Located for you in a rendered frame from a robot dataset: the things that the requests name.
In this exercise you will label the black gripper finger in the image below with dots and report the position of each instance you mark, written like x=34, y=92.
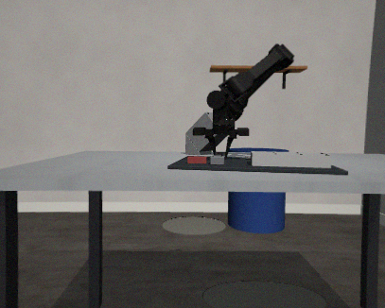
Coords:
x=212, y=143
x=229, y=141

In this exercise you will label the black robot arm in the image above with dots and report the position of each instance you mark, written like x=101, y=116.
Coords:
x=243, y=86

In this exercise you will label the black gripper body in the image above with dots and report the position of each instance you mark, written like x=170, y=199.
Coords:
x=210, y=132

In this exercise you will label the red square block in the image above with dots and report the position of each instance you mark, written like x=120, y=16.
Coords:
x=196, y=159

